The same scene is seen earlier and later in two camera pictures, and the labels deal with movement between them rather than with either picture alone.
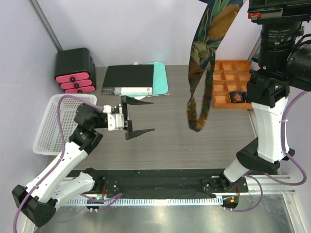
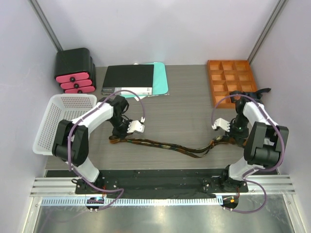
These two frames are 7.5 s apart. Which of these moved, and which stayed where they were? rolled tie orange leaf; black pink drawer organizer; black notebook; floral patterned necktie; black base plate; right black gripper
Moved: floral patterned necktie; right black gripper
Stayed: rolled tie orange leaf; black notebook; black base plate; black pink drawer organizer
